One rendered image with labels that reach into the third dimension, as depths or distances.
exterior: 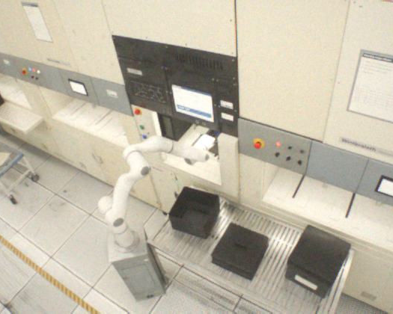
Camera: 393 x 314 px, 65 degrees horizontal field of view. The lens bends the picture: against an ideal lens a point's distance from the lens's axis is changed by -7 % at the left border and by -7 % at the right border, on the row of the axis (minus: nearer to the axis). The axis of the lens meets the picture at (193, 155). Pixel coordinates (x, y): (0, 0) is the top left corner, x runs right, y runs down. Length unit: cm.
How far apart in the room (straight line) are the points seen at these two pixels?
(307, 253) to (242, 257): 41
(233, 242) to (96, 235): 174
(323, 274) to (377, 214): 71
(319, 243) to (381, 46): 116
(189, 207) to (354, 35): 165
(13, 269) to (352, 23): 349
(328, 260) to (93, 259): 221
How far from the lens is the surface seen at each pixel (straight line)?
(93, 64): 253
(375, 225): 243
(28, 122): 392
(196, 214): 246
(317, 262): 202
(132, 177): 195
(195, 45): 182
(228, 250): 218
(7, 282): 372
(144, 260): 246
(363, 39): 148
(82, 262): 343
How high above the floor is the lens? 277
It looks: 45 degrees down
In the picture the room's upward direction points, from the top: 9 degrees counter-clockwise
